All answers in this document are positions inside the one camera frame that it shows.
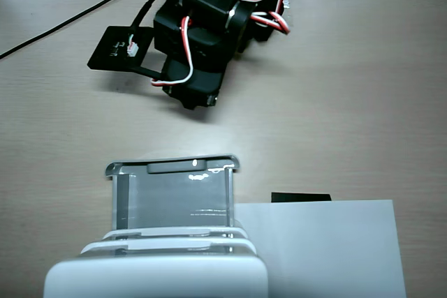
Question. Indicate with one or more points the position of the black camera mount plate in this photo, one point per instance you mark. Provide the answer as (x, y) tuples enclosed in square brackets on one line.
[(115, 46)]

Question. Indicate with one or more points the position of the white closed drawer front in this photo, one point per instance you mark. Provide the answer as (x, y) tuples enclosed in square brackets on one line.
[(167, 232), (164, 245)]

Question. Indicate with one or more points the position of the small black block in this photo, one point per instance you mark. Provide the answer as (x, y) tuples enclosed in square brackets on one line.
[(300, 197)]

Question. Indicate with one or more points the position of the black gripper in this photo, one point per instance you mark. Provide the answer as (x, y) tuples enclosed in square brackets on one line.
[(193, 86)]

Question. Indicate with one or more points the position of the white plastic drawer cabinet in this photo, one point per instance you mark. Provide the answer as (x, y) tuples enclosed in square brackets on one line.
[(153, 277)]

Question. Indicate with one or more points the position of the white paper sheet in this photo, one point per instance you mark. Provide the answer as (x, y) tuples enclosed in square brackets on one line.
[(324, 249)]

